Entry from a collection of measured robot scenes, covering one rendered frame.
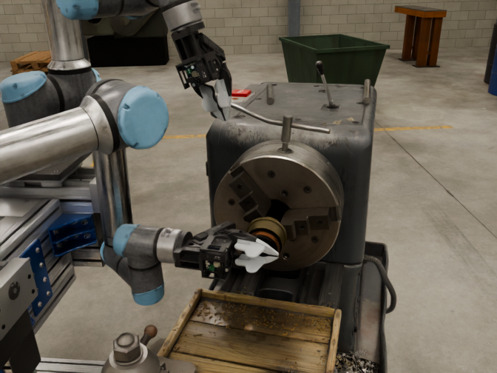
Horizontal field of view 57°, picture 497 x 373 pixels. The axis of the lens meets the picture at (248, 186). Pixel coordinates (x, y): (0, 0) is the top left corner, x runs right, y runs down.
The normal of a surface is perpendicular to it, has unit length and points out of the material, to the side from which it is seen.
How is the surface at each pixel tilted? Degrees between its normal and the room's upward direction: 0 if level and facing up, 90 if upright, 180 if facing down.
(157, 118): 89
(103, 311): 0
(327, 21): 90
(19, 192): 90
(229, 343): 0
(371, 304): 0
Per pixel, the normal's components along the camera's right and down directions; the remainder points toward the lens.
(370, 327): -0.03, -0.91
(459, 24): 0.04, 0.41
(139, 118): 0.75, 0.25
